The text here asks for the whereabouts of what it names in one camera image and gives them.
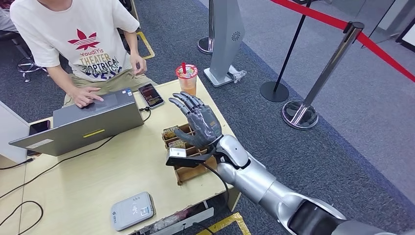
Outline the red barrier belt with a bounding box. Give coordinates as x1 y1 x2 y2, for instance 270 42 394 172
269 0 350 31
356 31 415 83

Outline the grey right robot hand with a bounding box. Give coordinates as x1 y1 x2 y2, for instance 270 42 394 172
168 92 224 149

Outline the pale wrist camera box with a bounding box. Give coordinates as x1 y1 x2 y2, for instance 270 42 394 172
168 148 188 159

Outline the black laptop cable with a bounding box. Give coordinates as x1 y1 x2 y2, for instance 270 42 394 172
0 106 152 200

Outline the crumpled white bag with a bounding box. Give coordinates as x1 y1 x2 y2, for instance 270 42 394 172
228 65 248 84

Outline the white cabinet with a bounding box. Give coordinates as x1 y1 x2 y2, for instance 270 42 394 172
0 100 30 165

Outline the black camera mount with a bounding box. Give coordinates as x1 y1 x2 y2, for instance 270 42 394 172
166 152 216 168

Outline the yellow floor tape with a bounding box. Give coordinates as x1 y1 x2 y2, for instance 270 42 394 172
194 212 252 235

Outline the grey card reader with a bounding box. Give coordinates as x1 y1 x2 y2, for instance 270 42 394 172
110 191 157 232

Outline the person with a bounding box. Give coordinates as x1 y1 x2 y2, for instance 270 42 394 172
0 0 19 33
9 0 158 108

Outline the grey kiosk stand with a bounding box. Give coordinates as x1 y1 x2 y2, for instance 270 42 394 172
203 0 246 88

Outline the black framed board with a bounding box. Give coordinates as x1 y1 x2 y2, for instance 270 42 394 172
395 16 415 53

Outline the white metal bar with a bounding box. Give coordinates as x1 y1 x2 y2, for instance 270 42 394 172
150 207 215 235

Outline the beige wooden desk panel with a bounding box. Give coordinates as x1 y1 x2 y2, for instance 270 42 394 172
129 0 141 29

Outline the wooden card organizer box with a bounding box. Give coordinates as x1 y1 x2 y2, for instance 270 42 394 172
161 123 218 186

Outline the person's right hand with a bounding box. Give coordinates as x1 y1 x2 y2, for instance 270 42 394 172
69 86 105 108

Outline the black stanchion post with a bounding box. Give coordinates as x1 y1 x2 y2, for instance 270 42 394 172
260 0 320 103

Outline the silver-edged smartphone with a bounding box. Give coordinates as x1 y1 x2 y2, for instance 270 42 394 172
138 83 165 109

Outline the clear plastic bag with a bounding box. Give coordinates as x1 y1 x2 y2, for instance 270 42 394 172
150 210 195 233

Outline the person's left hand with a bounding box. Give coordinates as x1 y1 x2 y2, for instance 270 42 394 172
129 53 148 76

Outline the black office chair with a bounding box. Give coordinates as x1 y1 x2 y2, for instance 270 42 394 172
0 30 50 83

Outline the chrome stanchion post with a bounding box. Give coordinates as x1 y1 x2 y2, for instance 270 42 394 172
197 0 216 55
281 21 366 131

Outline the black camera cable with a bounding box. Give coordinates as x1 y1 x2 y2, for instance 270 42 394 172
198 162 231 208

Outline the orange hotel key card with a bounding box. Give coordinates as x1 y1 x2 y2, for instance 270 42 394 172
168 139 186 150
162 125 180 141

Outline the black smartphone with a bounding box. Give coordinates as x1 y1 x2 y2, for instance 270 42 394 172
26 120 51 157

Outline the grey laptop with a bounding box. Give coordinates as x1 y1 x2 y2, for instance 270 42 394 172
9 87 145 157

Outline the black cable with plug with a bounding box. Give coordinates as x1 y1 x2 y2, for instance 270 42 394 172
0 157 35 170

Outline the black looped cable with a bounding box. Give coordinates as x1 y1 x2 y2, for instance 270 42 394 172
0 200 45 235

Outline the orange drink cup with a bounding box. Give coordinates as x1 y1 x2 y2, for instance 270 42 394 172
175 63 199 96

